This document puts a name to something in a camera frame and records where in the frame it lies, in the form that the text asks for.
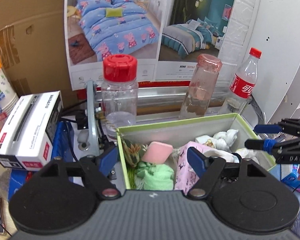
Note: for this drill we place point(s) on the pink sponge block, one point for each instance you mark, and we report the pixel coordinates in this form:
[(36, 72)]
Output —
[(157, 153)]

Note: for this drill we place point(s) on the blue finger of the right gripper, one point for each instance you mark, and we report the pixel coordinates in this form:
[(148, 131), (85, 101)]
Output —
[(268, 145), (268, 128)]

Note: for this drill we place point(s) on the cola bottle red label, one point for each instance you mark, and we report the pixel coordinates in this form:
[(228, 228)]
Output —
[(242, 85)]

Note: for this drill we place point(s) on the artificial succulent plant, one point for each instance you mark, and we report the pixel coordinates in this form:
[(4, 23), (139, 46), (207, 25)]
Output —
[(132, 158)]

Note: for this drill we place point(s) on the green cardboard storage box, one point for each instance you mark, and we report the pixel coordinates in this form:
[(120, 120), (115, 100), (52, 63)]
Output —
[(179, 133)]

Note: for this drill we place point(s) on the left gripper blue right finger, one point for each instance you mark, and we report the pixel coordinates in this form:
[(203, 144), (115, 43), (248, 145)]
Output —
[(197, 161)]

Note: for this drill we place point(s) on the white knotted towel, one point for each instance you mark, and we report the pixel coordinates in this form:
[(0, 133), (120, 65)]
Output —
[(220, 141)]

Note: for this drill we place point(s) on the white black red carton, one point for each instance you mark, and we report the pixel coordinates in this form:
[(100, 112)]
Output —
[(26, 139)]

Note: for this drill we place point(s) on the pink-lidded clear glass bottle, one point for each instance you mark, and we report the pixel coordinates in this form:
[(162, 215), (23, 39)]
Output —
[(201, 87)]

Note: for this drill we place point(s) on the brown cardboard box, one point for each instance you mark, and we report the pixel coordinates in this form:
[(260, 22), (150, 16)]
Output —
[(32, 47)]

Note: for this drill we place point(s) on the pink patterned cloth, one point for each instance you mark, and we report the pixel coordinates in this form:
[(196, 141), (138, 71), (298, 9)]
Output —
[(185, 176)]

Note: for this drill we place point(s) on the bedding picture poster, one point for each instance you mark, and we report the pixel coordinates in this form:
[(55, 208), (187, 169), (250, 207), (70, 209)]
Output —
[(165, 36)]

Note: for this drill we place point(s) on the red-lidded clear plastic jar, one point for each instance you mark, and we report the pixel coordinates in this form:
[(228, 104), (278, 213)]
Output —
[(119, 91)]

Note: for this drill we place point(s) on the grey metal clamp bracket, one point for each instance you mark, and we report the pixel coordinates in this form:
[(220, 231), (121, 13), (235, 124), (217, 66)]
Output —
[(95, 142)]

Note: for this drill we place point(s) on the blue tissue pack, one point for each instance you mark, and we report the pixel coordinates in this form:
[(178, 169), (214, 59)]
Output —
[(289, 176)]

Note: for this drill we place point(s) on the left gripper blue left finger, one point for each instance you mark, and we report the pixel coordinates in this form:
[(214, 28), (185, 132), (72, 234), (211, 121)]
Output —
[(107, 160)]

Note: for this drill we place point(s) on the green folded cloth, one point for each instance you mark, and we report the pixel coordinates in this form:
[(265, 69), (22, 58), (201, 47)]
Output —
[(154, 177)]

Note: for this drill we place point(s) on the blue box under carton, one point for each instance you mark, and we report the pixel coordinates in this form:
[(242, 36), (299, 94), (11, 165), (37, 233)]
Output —
[(61, 148)]

